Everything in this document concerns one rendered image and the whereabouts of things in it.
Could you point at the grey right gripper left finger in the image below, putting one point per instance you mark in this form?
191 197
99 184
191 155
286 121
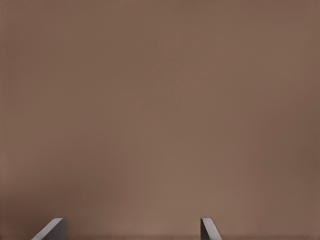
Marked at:
54 230

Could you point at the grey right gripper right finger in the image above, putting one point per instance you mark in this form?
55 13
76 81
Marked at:
209 229

